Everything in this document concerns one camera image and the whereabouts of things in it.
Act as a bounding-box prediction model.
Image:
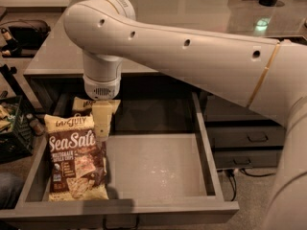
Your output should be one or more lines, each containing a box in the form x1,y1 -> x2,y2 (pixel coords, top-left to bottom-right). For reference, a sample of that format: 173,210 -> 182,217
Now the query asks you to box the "blue jeans knee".
0,172 -> 24,210

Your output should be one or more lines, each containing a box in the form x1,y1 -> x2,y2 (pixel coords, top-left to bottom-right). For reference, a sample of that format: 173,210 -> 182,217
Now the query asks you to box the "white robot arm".
63,0 -> 307,230

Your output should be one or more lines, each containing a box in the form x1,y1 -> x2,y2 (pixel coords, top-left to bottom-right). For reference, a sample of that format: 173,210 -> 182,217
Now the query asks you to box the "closed grey lower drawer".
213,150 -> 281,169

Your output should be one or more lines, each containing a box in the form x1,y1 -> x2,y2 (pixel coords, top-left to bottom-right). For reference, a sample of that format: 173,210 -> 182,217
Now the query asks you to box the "black plastic crate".
0,96 -> 34,164

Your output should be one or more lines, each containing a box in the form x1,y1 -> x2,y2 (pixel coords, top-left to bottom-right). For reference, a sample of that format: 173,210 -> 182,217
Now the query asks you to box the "closed grey upper drawer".
204,95 -> 266,122

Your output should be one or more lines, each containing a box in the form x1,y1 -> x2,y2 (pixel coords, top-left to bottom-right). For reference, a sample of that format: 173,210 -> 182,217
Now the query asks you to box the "closed grey drawer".
207,126 -> 286,149
213,150 -> 281,169
204,95 -> 266,122

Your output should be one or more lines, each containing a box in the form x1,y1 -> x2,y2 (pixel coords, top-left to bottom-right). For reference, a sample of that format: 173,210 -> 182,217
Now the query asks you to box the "small brown bottle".
26,113 -> 45,136

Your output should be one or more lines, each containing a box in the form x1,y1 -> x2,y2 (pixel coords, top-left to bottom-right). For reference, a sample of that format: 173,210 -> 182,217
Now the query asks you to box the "black power cable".
224,167 -> 277,202

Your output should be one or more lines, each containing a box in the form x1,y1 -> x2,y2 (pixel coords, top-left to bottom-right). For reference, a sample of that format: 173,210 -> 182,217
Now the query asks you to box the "brown chip bag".
44,115 -> 108,201
71,96 -> 122,118

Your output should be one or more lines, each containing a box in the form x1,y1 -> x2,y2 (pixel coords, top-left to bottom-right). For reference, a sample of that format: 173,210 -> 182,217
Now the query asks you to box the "open grey top drawer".
1,96 -> 239,230

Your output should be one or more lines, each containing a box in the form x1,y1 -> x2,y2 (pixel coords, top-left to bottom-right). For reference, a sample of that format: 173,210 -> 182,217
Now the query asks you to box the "closed grey middle drawer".
207,126 -> 286,149

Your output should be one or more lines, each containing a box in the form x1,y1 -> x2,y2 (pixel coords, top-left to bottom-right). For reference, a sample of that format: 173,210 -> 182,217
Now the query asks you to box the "black bag on shelf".
0,20 -> 51,58

